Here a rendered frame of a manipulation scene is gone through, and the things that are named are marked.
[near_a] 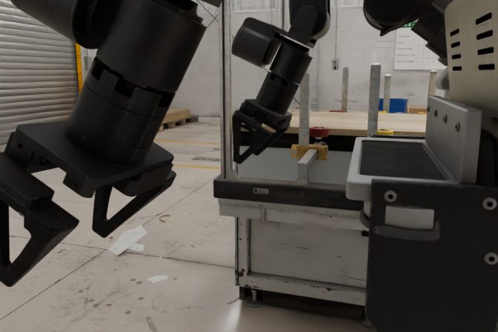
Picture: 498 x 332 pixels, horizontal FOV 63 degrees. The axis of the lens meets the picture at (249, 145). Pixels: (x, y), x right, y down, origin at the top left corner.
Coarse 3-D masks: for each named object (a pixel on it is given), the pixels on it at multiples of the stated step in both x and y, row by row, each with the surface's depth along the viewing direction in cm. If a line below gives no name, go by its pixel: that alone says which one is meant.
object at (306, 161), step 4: (316, 144) 165; (320, 144) 165; (308, 152) 148; (312, 152) 148; (316, 152) 152; (304, 156) 140; (308, 156) 140; (312, 156) 141; (316, 156) 153; (300, 160) 134; (304, 160) 134; (308, 160) 134; (312, 160) 142; (300, 164) 130; (304, 164) 130; (308, 164) 133; (300, 168) 130; (304, 168) 130; (308, 168) 134; (304, 172) 130
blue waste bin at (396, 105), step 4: (380, 100) 658; (392, 100) 649; (396, 100) 648; (400, 100) 649; (404, 100) 652; (408, 100) 667; (380, 104) 660; (392, 104) 651; (396, 104) 650; (400, 104) 651; (404, 104) 655; (408, 104) 667; (380, 108) 662; (392, 108) 652; (396, 108) 652; (400, 108) 653; (404, 108) 658; (408, 108) 665; (392, 112) 653; (396, 112) 653; (404, 112) 660; (408, 112) 663
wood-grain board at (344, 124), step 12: (312, 120) 199; (324, 120) 199; (336, 120) 199; (348, 120) 199; (360, 120) 199; (384, 120) 199; (396, 120) 199; (408, 120) 199; (420, 120) 199; (288, 132) 176; (336, 132) 170; (348, 132) 169; (360, 132) 167; (396, 132) 163; (408, 132) 162; (420, 132) 161
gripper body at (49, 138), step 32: (96, 64) 26; (96, 96) 25; (128, 96) 25; (160, 96) 26; (32, 128) 25; (64, 128) 28; (96, 128) 26; (128, 128) 26; (64, 160) 24; (96, 160) 26; (128, 160) 27; (160, 160) 31
